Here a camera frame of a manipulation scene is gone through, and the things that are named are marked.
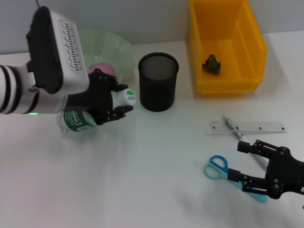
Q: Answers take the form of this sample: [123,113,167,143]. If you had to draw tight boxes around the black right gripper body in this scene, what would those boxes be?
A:
[264,148,304,200]

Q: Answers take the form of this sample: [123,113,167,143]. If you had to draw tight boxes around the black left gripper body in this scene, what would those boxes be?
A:
[67,70,117,117]

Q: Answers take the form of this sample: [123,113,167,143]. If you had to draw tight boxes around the water bottle green label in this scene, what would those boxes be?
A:
[57,87,138,133]

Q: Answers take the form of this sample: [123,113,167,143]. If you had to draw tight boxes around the blue scissors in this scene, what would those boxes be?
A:
[204,155,268,204]

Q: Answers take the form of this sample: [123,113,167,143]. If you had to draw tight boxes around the green plastic wrapper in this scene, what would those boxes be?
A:
[201,54,222,75]

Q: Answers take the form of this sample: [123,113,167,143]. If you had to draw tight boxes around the clear plastic ruler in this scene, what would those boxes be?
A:
[209,120,287,135]

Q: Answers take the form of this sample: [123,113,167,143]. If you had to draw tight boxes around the white grey ballpoint pen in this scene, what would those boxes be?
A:
[223,115,269,171]

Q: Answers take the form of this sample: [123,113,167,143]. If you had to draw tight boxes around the black mesh pen holder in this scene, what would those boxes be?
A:
[138,52,179,112]

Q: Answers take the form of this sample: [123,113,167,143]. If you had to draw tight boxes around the pale green plastic bowl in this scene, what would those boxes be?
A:
[77,28,136,90]

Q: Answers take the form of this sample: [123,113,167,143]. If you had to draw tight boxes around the yellow plastic storage bin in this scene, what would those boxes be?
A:
[189,0,268,94]

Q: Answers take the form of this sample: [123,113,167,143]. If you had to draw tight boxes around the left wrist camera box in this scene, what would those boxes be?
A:
[25,6,90,95]

